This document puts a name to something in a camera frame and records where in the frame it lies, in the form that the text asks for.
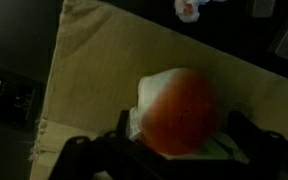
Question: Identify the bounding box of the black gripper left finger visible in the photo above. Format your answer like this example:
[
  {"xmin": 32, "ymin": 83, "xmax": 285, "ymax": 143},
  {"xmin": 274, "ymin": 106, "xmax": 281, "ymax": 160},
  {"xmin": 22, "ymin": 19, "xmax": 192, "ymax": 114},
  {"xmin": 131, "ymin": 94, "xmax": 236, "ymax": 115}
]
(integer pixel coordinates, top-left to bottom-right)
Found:
[{"xmin": 48, "ymin": 110, "xmax": 141, "ymax": 180}]

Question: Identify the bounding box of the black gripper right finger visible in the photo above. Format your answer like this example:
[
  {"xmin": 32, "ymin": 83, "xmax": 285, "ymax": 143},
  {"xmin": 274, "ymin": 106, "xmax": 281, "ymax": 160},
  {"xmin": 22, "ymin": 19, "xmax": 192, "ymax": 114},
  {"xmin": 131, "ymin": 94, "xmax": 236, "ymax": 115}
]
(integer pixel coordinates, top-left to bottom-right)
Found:
[{"xmin": 214, "ymin": 111, "xmax": 288, "ymax": 180}]

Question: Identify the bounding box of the red and green plush vegetable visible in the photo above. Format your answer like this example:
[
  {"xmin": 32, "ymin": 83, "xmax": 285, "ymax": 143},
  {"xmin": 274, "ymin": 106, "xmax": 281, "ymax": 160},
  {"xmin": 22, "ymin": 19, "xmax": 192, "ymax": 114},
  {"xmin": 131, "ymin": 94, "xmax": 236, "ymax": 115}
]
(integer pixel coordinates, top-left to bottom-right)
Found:
[{"xmin": 129, "ymin": 68, "xmax": 248, "ymax": 163}]

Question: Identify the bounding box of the white plastic bag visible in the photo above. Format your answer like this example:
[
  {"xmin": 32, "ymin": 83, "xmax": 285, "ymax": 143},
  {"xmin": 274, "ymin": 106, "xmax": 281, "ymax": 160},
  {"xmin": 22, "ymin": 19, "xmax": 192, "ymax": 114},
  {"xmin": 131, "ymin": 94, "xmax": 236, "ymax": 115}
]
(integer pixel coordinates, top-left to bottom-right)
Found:
[{"xmin": 174, "ymin": 0, "xmax": 210, "ymax": 23}]

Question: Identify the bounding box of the cardboard box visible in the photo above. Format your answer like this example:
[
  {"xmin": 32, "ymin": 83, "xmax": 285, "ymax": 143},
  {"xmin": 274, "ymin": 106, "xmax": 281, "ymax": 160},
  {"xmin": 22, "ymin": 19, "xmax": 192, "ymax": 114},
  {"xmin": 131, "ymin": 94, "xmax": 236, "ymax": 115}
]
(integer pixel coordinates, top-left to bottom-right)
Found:
[{"xmin": 30, "ymin": 0, "xmax": 288, "ymax": 180}]

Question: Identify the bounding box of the black block front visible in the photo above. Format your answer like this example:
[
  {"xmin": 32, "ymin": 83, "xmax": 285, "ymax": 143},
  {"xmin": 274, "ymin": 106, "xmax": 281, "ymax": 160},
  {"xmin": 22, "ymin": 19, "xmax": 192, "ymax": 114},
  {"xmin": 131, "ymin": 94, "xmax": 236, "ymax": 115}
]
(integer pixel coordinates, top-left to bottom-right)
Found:
[{"xmin": 251, "ymin": 0, "xmax": 276, "ymax": 18}]

